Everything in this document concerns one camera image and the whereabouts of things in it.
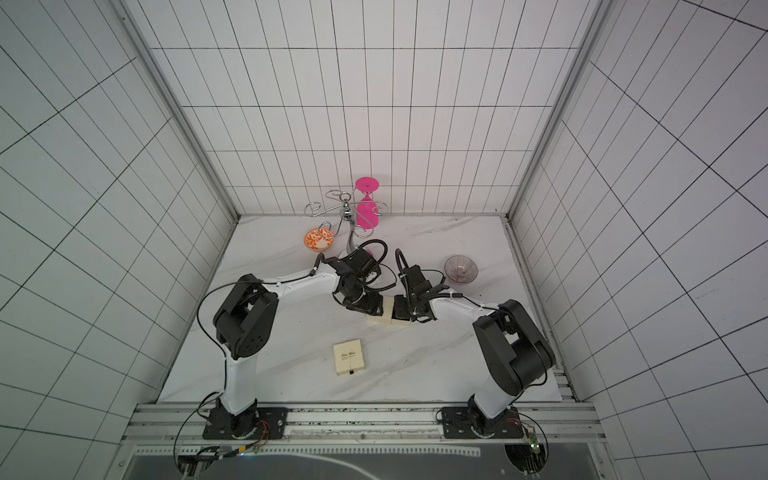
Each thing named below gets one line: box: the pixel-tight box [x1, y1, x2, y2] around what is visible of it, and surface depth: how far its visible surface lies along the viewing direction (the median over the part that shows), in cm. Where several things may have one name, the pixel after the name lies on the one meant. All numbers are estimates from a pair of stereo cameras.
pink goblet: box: [355, 176, 380, 230], surface depth 92 cm
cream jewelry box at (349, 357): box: [333, 339, 365, 376], surface depth 82 cm
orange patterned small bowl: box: [304, 227, 335, 252], surface depth 112 cm
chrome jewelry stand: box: [304, 190, 389, 254], surface depth 85 cm
